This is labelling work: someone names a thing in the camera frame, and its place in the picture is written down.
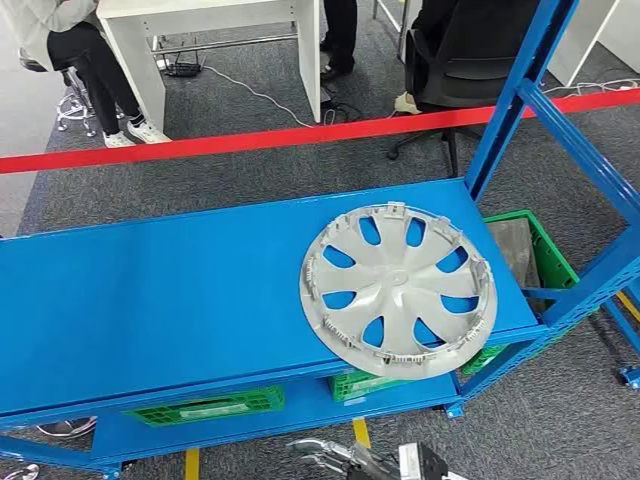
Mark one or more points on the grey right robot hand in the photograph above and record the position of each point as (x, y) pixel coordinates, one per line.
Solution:
(345, 458)

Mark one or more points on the grey plastic wheel hubcap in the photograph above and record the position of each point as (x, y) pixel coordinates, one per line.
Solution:
(395, 291)

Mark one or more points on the green plastic crate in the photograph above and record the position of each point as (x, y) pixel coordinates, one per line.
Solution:
(225, 404)
(480, 361)
(550, 258)
(350, 386)

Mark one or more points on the yellow floor tape outline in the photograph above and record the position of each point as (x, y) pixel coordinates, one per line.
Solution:
(192, 464)
(629, 306)

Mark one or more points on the grey plastic sheet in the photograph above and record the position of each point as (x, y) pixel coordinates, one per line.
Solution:
(515, 252)

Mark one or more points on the red barrier tape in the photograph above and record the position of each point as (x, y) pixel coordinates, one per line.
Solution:
(250, 140)

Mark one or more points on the person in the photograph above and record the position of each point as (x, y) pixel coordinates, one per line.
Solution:
(95, 66)
(407, 102)
(340, 33)

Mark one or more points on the black office chair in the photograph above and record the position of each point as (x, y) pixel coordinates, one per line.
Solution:
(465, 66)

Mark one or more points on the chrome star-base stool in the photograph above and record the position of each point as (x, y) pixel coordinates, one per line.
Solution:
(23, 472)

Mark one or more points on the black router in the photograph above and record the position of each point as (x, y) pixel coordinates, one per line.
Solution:
(183, 68)

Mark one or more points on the white desk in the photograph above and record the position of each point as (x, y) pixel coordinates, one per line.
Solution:
(140, 66)

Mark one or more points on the white partition panel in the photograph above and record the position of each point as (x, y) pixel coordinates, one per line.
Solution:
(580, 40)

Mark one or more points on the black stool chrome base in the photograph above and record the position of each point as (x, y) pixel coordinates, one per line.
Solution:
(30, 63)

